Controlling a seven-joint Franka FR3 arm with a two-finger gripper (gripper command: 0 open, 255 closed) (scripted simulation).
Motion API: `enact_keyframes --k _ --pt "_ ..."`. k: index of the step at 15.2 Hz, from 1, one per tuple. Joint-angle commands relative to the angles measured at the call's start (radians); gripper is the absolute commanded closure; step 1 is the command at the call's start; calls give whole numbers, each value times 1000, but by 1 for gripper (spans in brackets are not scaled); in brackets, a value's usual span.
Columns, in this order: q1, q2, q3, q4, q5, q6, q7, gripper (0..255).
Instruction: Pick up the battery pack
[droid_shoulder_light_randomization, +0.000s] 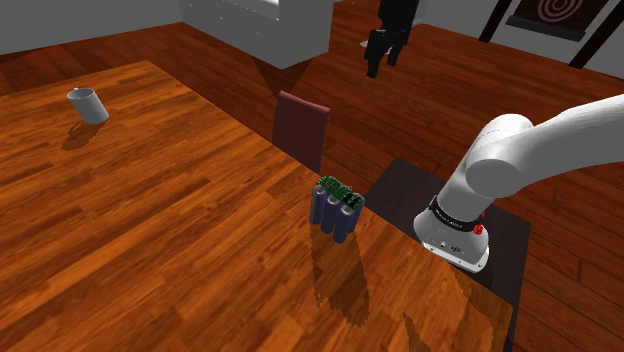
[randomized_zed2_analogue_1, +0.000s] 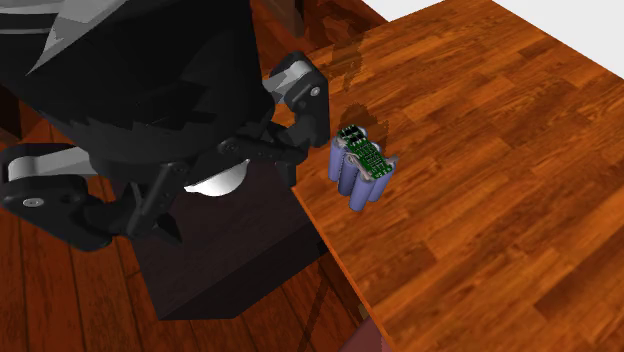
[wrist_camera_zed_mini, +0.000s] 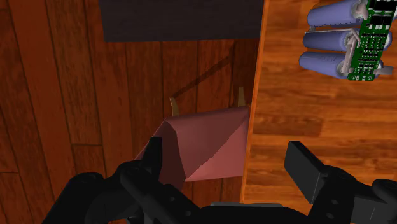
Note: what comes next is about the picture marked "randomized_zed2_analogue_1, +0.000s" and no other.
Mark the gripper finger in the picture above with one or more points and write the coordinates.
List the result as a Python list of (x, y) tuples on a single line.
[(312, 117), (53, 207)]

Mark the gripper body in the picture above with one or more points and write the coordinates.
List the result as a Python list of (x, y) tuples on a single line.
[(161, 83)]

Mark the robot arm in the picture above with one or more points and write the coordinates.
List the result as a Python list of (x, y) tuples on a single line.
[(218, 186)]

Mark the purple battery pack green board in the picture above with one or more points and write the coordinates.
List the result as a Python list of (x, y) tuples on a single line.
[(358, 186)]

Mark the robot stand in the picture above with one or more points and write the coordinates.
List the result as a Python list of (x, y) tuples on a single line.
[(219, 253)]

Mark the brown wooden table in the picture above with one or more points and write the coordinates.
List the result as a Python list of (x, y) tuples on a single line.
[(487, 195)]

